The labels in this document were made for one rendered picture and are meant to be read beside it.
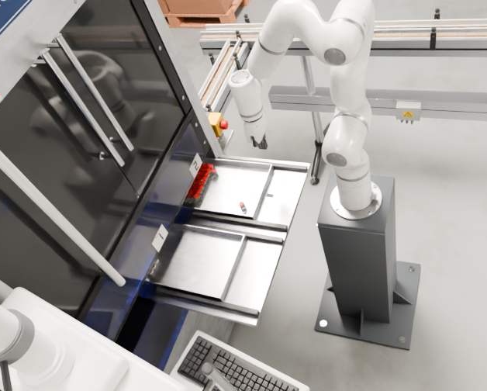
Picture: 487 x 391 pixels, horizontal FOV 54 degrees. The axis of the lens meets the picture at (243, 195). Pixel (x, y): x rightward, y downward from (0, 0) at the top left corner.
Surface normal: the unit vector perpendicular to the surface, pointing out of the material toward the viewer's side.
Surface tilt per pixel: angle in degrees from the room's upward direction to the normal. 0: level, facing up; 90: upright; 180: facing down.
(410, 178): 0
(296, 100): 90
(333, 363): 0
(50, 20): 90
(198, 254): 0
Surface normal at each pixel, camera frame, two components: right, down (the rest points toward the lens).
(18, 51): 0.91, 0.12
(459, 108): -0.33, 0.80
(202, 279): -0.25, -0.59
